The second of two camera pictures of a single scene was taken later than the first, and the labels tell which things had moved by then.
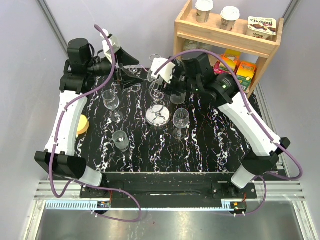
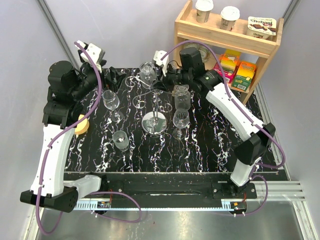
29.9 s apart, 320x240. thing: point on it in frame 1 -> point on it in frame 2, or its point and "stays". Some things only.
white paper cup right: (229, 15) stays
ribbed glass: (121, 140) stays
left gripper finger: (128, 81) -> (120, 76)
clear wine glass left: (111, 101) stays
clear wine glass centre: (180, 120) stays
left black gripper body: (118, 74) -> (111, 82)
